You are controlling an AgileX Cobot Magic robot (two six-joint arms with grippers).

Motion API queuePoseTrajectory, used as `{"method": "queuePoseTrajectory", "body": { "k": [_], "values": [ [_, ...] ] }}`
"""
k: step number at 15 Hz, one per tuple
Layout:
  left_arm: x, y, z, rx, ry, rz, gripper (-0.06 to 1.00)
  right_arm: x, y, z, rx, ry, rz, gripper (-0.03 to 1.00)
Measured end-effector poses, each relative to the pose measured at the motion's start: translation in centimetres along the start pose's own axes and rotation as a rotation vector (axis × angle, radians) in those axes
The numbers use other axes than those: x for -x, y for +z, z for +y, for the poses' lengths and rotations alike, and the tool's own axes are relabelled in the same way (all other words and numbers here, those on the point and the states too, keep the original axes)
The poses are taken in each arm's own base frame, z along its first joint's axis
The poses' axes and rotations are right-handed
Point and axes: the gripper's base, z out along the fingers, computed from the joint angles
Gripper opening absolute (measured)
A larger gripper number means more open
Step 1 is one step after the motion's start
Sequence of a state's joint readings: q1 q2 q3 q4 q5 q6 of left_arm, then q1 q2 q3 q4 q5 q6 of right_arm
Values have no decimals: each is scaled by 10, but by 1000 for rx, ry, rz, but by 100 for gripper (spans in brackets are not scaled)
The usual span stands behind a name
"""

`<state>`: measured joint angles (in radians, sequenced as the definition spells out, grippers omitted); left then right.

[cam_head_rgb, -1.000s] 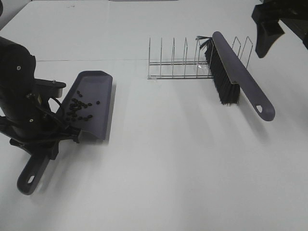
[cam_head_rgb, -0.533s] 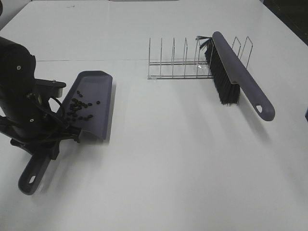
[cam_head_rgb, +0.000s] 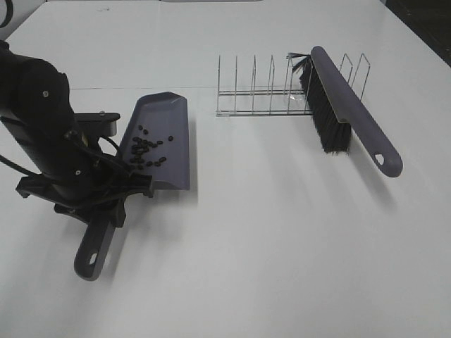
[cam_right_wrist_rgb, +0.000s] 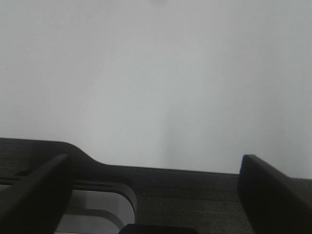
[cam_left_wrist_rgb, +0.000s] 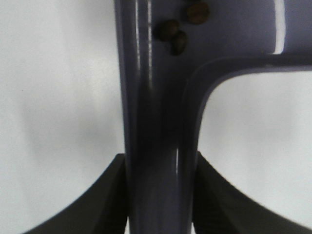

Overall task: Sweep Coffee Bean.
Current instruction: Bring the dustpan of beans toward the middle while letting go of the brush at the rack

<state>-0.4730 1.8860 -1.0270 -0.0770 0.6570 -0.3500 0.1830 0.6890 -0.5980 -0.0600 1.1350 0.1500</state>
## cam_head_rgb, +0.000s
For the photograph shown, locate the grey plastic dustpan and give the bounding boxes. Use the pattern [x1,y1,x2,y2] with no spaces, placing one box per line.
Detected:
[74,92,190,281]

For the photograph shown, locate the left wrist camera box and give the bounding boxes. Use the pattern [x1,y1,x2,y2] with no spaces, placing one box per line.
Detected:
[74,111,121,137]

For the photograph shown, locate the metal wire dish rack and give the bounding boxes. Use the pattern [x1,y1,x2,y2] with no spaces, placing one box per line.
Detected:
[214,52,371,118]

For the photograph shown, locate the grey hand brush black bristles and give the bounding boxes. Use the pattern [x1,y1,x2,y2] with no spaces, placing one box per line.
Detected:
[287,46,403,177]

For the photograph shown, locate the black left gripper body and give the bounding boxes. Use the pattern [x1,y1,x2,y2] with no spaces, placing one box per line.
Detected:
[16,165,154,224]

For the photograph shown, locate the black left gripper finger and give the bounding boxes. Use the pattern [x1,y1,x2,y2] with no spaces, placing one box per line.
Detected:
[105,198,126,227]

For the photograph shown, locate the pile of coffee beans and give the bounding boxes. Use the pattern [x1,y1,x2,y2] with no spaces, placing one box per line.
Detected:
[128,124,174,171]

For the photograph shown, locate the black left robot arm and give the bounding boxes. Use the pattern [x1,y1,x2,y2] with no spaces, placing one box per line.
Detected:
[1,41,152,227]

